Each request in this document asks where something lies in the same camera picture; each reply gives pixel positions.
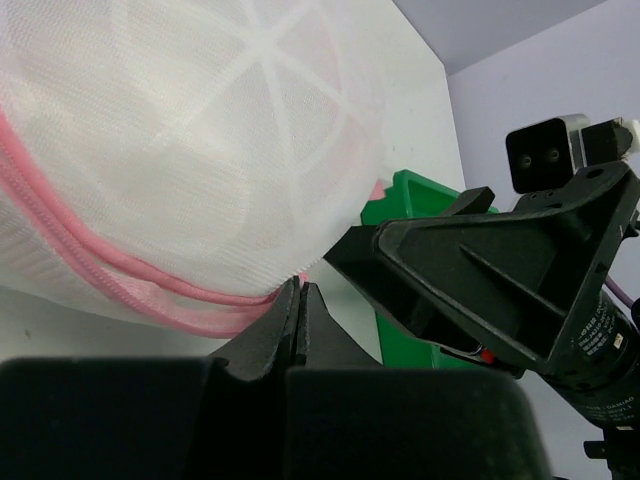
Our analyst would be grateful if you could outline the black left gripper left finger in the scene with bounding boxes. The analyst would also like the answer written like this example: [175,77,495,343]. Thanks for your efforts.
[208,277,302,383]

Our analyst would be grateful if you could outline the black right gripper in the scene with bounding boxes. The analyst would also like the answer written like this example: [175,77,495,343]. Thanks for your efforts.
[373,162,639,430]

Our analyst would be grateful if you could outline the green plastic tray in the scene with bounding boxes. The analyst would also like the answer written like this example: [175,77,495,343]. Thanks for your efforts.
[360,170,474,369]

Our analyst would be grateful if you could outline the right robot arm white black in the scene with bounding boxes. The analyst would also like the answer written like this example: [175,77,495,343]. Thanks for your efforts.
[326,161,639,479]

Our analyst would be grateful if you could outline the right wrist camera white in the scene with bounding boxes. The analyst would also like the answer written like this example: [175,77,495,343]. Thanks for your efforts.
[505,114,639,194]

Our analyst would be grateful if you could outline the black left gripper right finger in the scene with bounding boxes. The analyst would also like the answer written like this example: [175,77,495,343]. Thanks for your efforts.
[298,283,382,373]

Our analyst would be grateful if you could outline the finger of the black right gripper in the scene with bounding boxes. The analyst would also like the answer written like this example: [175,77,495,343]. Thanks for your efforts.
[322,185,496,371]

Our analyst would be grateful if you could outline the mesh laundry bag pink trim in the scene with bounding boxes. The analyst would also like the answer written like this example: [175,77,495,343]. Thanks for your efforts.
[1,1,385,339]

